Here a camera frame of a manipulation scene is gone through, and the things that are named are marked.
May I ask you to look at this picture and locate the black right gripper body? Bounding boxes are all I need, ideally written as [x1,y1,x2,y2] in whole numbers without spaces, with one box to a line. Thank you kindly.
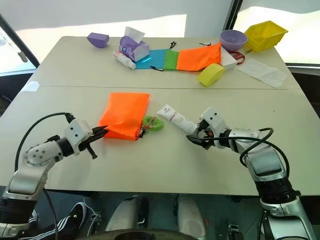
[196,119,216,144]

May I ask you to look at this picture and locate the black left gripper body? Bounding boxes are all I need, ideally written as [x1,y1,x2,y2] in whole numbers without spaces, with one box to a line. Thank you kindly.
[78,136,96,152]

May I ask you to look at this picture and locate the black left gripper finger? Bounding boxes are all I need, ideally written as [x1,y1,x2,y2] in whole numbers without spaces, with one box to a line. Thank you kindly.
[83,142,98,160]
[90,125,110,141]

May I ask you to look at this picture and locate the white cosmetic tube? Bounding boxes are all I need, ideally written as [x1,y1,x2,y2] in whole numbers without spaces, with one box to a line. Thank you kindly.
[156,104,201,135]

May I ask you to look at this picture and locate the orange drawstring pouch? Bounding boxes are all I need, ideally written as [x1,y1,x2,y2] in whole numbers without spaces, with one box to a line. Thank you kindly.
[175,41,224,73]
[97,92,151,142]

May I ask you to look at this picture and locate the green fabric pouch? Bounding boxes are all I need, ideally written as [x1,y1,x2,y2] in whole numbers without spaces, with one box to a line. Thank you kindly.
[163,49,180,72]

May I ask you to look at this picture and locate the blue fabric pouch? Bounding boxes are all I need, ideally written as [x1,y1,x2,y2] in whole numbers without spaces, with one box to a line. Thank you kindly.
[134,48,168,71]

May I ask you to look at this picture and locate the green fluffy scrunchie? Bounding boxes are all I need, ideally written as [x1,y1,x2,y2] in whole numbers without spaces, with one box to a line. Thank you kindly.
[141,115,165,133]

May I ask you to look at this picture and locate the yellow sponge block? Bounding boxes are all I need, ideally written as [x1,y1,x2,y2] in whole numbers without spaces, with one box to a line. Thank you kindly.
[196,62,227,88]

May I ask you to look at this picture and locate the black sneaker white stripes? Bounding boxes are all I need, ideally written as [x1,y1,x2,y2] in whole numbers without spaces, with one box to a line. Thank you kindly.
[55,201,89,240]

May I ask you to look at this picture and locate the white cardboard box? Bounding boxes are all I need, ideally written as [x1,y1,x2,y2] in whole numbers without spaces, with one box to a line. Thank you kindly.
[219,46,239,71]

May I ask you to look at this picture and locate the grey rounded robot leg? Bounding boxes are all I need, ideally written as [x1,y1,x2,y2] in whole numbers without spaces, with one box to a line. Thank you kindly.
[103,195,149,239]
[175,193,207,238]

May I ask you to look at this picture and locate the white table label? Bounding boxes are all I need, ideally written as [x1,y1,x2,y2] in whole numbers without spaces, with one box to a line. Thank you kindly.
[24,80,40,93]

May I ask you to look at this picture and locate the white paper towel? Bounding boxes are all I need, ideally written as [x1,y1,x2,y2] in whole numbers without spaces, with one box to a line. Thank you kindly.
[236,57,288,89]

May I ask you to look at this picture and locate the black striped track pants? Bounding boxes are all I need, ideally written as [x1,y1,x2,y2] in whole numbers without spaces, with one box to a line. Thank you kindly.
[23,209,60,240]

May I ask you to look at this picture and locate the purple tissue pack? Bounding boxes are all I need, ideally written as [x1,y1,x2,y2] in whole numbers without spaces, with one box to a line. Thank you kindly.
[118,25,150,63]

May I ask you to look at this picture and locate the purple plastic bowl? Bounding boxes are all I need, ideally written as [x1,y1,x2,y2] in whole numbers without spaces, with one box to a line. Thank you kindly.
[219,29,249,51]

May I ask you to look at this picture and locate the yellow plastic bin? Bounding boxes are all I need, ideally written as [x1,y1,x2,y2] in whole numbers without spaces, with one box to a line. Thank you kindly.
[243,20,289,53]

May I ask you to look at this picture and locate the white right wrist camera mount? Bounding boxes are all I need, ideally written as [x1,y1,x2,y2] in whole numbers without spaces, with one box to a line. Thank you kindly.
[199,106,230,141]

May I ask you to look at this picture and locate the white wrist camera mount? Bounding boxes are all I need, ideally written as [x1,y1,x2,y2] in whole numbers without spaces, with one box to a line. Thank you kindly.
[199,106,230,141]
[63,119,93,156]

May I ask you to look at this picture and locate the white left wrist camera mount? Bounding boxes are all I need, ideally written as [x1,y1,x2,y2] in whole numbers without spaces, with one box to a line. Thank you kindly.
[63,119,93,156]

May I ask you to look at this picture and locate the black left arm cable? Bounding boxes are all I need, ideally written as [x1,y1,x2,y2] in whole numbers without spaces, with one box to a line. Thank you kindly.
[14,112,75,173]

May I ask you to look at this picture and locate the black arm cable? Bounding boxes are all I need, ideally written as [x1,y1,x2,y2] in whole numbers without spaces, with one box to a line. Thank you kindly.
[217,127,291,181]
[14,112,75,173]

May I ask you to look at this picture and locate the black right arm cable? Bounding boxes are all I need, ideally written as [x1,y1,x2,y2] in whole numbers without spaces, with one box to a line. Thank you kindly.
[217,127,291,181]

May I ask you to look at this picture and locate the red handled scissors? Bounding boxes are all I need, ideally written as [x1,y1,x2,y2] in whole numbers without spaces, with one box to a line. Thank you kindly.
[227,49,253,65]

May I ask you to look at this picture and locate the black window frame post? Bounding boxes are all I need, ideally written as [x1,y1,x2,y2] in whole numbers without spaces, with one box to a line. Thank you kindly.
[221,0,245,32]
[0,11,41,70]

